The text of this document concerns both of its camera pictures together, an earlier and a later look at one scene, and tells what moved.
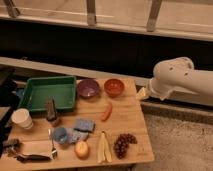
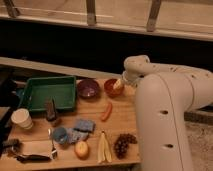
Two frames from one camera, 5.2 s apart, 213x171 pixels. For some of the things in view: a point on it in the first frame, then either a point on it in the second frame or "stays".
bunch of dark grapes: [121, 144] stays
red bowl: [114, 87] stays
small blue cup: [60, 135] stays
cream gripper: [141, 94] to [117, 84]
